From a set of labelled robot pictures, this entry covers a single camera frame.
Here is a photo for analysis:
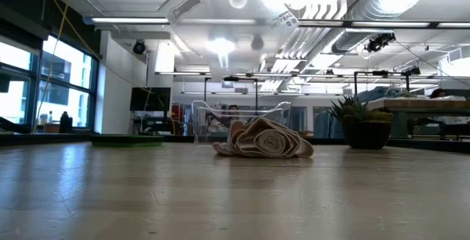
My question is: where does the white elastic bandage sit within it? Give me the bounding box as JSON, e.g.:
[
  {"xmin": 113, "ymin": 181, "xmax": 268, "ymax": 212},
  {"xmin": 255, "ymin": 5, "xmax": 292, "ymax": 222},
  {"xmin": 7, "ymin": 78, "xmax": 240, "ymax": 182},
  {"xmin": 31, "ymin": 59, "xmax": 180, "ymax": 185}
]
[{"xmin": 211, "ymin": 117, "xmax": 315, "ymax": 159}]

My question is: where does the clear plastic bag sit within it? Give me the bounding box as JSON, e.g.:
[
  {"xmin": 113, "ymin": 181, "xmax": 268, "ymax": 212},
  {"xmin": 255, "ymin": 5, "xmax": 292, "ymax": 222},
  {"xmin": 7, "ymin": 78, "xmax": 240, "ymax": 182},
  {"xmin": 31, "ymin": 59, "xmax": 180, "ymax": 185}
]
[{"xmin": 157, "ymin": 0, "xmax": 348, "ymax": 83}]

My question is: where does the person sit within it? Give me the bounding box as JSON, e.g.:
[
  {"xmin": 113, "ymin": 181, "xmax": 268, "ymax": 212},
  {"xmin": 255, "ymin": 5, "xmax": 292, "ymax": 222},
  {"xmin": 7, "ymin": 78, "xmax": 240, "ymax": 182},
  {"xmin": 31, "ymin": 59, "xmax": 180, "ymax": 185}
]
[
  {"xmin": 220, "ymin": 103, "xmax": 243, "ymax": 129},
  {"xmin": 428, "ymin": 87, "xmax": 447, "ymax": 100}
]

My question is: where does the black metal stand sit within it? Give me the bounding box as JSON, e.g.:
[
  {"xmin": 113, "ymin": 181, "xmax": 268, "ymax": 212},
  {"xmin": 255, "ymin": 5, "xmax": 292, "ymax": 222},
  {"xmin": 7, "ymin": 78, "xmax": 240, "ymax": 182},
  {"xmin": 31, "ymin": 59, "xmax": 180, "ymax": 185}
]
[
  {"xmin": 203, "ymin": 76, "xmax": 259, "ymax": 116},
  {"xmin": 353, "ymin": 70, "xmax": 411, "ymax": 98}
]

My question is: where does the clear plastic bin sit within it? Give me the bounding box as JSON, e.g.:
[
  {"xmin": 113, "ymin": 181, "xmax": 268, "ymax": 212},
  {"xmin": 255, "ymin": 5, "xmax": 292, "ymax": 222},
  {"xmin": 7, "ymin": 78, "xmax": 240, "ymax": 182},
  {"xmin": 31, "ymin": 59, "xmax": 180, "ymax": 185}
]
[{"xmin": 190, "ymin": 99, "xmax": 293, "ymax": 145}]

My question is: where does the red cabinet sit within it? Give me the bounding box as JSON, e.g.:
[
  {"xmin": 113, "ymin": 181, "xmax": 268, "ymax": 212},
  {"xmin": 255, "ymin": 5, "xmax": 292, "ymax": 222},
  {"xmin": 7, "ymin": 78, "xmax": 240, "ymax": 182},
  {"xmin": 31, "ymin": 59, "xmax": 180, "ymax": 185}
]
[{"xmin": 170, "ymin": 103, "xmax": 188, "ymax": 123}]

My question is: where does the black monitor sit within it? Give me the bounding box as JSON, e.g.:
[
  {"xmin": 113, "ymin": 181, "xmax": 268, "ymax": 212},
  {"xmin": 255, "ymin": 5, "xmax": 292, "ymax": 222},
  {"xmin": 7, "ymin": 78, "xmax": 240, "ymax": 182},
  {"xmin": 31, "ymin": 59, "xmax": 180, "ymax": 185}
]
[{"xmin": 129, "ymin": 87, "xmax": 173, "ymax": 112}]

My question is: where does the green container lid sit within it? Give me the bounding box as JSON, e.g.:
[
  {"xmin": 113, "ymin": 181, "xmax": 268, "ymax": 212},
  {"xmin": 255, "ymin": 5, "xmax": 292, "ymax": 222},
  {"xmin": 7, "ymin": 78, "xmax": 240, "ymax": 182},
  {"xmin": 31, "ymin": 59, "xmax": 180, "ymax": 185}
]
[{"xmin": 90, "ymin": 134, "xmax": 165, "ymax": 148}]

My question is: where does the potted succulent plant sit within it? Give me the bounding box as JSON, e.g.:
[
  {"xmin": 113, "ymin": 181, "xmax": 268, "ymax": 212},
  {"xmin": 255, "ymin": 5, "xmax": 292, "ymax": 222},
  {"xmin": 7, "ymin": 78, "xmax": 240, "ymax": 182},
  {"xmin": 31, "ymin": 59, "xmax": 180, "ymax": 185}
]
[{"xmin": 328, "ymin": 95, "xmax": 394, "ymax": 150}]

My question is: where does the ceiling light strip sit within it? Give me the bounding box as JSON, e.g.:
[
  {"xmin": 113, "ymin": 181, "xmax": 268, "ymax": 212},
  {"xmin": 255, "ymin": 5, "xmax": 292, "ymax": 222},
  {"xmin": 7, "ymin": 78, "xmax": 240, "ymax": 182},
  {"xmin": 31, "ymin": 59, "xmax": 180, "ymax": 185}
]
[{"xmin": 90, "ymin": 16, "xmax": 172, "ymax": 24}]

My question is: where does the black track light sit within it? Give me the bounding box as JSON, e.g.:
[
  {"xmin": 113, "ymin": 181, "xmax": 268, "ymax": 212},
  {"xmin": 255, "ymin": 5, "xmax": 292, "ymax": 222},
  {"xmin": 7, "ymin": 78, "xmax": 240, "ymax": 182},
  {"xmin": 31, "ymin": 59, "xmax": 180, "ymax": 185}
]
[{"xmin": 365, "ymin": 32, "xmax": 397, "ymax": 54}]

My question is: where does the large window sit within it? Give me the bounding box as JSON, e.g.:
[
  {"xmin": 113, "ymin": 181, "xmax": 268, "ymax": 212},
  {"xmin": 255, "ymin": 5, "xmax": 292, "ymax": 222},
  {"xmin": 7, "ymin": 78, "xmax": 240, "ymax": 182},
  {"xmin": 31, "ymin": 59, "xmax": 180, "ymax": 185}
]
[{"xmin": 0, "ymin": 30, "xmax": 100, "ymax": 134}]

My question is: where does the wooden workbench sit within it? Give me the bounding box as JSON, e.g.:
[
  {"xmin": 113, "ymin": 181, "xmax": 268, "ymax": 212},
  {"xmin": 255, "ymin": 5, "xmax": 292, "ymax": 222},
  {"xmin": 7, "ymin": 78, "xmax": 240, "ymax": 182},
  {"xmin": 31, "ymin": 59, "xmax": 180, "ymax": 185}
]
[{"xmin": 366, "ymin": 98, "xmax": 470, "ymax": 123}]

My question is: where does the silver ventilation duct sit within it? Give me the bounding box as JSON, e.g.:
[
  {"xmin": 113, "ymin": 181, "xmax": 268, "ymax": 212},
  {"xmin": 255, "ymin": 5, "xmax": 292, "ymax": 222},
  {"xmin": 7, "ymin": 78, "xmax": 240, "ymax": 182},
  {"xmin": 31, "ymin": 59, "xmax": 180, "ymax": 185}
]
[{"xmin": 330, "ymin": 0, "xmax": 434, "ymax": 54}]

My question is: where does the yellow hanging cable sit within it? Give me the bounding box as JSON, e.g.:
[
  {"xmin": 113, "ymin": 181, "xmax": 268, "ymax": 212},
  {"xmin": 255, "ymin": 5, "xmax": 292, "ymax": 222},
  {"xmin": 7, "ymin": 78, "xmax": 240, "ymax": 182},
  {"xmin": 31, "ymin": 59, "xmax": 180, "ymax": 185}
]
[{"xmin": 32, "ymin": 0, "xmax": 102, "ymax": 133}]

